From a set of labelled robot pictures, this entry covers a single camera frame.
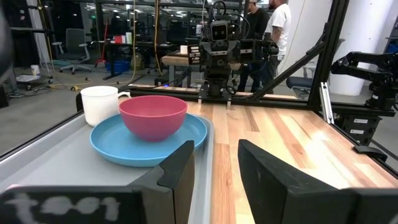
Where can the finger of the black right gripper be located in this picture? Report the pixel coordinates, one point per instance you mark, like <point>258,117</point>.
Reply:
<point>232,56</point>
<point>209,56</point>

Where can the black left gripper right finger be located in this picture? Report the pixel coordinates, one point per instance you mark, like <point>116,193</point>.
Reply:
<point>295,199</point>

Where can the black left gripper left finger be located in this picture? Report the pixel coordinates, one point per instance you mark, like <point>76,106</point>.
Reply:
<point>93,208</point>

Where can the blue round plate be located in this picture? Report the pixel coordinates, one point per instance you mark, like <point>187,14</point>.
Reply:
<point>112,146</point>

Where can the pink plastic bowl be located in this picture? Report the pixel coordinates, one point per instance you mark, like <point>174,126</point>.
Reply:
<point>152,119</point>

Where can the white mug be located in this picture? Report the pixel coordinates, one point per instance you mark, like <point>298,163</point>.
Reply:
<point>99,104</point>

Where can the black neighbour rig robot arm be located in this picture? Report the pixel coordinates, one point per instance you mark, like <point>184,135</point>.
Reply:
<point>373,67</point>

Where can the grey plastic tray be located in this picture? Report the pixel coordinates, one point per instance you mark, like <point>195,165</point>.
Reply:
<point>62,161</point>

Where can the white paper roll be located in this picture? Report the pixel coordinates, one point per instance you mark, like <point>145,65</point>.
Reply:
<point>184,49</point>

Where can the wooden side table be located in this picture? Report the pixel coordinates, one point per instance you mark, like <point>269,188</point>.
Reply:
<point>174,59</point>

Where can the person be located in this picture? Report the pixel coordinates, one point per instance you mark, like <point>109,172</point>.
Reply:
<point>257,21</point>
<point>281,21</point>

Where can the white container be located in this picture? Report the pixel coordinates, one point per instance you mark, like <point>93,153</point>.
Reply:
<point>128,38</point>

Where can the dark blue chair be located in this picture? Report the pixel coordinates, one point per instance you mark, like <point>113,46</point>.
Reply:
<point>298,83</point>

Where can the blue storage bin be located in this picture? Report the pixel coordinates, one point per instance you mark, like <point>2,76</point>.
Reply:
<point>117,66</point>

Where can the red box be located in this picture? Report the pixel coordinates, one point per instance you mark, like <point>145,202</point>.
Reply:
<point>117,39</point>

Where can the grey office chair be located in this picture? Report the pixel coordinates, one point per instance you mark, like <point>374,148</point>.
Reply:
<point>74,43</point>

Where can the white round pillar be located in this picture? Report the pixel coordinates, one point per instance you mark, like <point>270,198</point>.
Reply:
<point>363,31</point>

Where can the white bucket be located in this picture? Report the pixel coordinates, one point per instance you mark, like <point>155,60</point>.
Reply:
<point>35,70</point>

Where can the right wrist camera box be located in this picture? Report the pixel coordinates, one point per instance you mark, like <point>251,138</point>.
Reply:
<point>219,31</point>

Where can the black frame foot clamp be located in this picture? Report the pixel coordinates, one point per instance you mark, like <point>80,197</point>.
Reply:
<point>370,152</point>

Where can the black aluminium table frame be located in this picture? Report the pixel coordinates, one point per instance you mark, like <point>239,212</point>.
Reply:
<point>327,53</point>

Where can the silver metal bracket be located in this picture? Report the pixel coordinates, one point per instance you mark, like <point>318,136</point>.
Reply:
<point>326,102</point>

